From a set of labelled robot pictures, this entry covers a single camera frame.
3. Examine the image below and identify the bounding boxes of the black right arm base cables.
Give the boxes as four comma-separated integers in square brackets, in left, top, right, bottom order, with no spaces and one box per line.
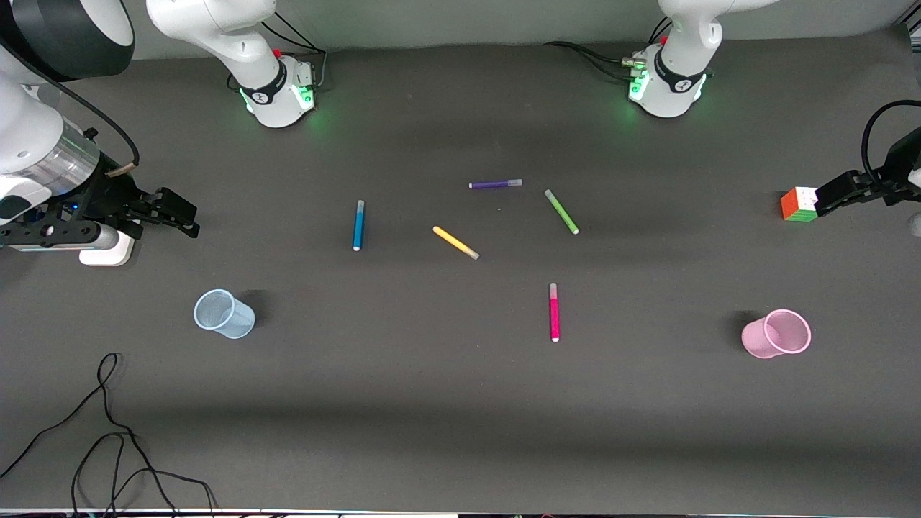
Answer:
[227,11,328,94]

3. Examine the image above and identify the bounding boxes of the black arm base cables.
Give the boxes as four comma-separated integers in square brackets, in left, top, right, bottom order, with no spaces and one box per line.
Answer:
[543,18,673,80]
[227,11,328,94]

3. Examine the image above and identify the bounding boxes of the multicoloured puzzle cube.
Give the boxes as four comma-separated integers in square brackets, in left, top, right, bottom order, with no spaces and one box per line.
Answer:
[781,186,821,222]

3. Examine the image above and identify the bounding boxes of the black loose table cable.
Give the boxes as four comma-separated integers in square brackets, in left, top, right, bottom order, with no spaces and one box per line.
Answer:
[0,353,217,518]

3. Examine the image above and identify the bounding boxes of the white desk stand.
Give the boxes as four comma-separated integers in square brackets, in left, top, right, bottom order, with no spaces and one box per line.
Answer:
[78,222,136,267]

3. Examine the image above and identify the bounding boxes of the pink mesh cup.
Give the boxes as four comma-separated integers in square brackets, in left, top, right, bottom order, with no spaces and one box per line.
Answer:
[741,309,812,359]

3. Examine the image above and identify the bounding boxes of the light blue mesh cup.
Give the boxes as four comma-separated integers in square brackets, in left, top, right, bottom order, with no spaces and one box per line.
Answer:
[194,289,256,340]

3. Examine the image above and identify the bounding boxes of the green marker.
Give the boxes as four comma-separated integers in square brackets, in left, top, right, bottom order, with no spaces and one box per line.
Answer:
[544,189,580,235]

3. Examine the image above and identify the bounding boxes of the black left arm base cables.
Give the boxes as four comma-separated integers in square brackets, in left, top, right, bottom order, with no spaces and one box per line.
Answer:
[543,18,673,80]

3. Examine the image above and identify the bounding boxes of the yellow marker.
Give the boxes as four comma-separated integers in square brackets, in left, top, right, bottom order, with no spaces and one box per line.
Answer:
[432,226,480,260]

